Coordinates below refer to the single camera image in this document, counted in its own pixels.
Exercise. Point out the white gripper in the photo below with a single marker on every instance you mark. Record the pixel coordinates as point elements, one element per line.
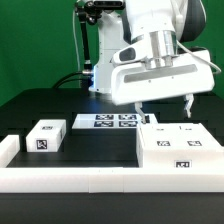
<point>132,82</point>

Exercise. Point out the small white tagged box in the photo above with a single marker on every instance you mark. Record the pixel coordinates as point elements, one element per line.
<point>46,136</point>

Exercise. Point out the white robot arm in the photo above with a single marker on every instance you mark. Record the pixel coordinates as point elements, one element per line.
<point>142,52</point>

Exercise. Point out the white cabinet body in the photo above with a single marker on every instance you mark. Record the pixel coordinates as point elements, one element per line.
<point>177,145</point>

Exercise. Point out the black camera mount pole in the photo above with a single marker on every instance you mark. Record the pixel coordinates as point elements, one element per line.
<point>87,13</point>

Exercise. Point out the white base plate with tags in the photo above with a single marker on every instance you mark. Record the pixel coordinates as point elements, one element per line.
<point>106,121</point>

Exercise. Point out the white U-shaped fence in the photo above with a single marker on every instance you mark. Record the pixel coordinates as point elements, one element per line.
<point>100,180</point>

